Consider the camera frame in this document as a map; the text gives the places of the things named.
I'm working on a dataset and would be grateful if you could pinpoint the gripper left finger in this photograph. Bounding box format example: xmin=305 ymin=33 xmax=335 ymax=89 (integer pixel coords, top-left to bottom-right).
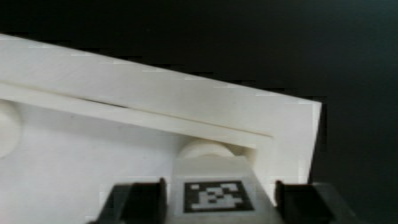
xmin=86 ymin=178 xmax=166 ymax=224

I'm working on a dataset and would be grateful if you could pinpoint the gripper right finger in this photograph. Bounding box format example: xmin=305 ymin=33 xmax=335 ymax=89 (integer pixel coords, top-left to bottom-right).
xmin=273 ymin=181 xmax=358 ymax=224

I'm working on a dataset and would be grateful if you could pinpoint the white square tabletop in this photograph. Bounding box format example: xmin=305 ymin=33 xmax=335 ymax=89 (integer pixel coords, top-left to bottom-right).
xmin=0 ymin=34 xmax=321 ymax=224

